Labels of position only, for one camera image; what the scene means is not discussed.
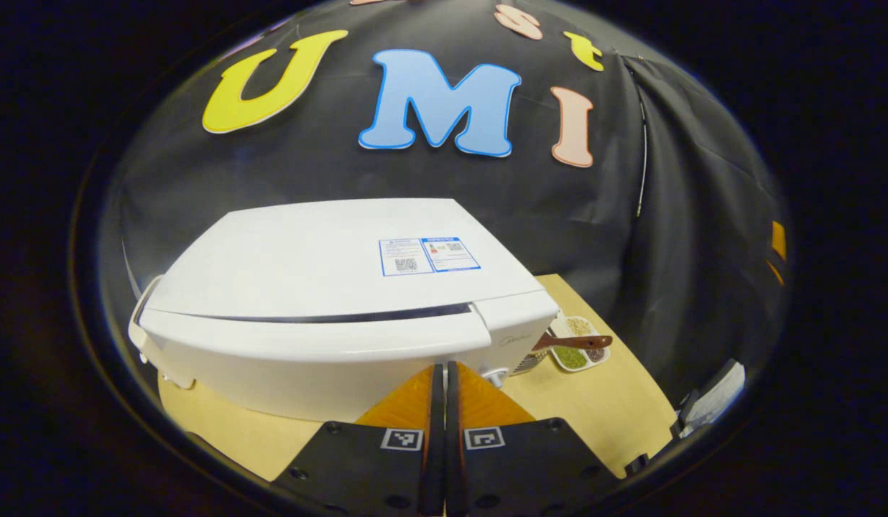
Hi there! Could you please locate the white microwave oven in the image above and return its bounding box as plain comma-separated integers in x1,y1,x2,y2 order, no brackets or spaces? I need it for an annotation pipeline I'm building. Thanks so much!
128,198,560,423

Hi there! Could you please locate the white divided spice dish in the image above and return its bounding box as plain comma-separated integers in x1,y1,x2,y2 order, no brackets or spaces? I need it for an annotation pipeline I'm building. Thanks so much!
548,315,611,373

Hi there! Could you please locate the brown wooden spoon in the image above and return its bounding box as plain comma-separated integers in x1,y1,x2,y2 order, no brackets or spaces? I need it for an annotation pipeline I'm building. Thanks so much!
532,334,614,353

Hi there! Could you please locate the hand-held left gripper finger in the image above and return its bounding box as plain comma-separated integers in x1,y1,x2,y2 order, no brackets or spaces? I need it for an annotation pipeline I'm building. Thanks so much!
445,361,623,517
270,363,445,517

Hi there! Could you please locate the black backdrop cloth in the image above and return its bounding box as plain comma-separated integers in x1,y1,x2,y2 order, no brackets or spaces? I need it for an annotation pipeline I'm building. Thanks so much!
99,0,790,410

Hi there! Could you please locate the white paper sheet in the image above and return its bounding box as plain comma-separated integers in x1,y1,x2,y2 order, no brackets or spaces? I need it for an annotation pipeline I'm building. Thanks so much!
677,359,746,432

